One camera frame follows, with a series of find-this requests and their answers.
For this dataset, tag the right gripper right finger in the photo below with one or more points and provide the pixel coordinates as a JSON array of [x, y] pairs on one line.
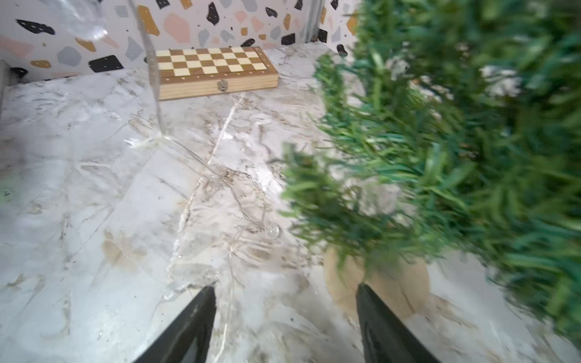
[[385, 338]]

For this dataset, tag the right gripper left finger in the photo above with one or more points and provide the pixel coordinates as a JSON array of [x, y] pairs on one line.
[[187, 338]]

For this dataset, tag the wooden chess board box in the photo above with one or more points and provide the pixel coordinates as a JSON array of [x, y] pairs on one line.
[[189, 73]]

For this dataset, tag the small green christmas tree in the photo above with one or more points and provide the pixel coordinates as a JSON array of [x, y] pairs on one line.
[[456, 125]]

